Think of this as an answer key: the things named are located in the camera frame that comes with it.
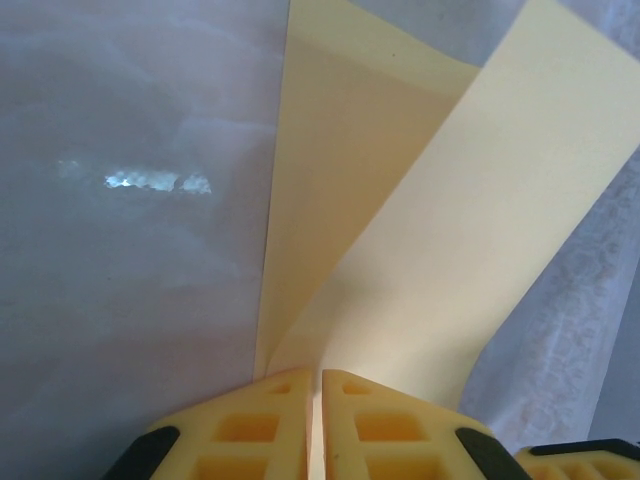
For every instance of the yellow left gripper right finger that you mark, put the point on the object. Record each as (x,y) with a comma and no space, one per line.
(340,440)

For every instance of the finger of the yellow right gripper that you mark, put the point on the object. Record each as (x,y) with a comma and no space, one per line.
(600,465)

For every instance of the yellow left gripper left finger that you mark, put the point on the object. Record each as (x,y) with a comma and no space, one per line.
(290,440)

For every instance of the yellow square paper sheet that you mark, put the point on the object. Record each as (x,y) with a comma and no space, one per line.
(360,175)

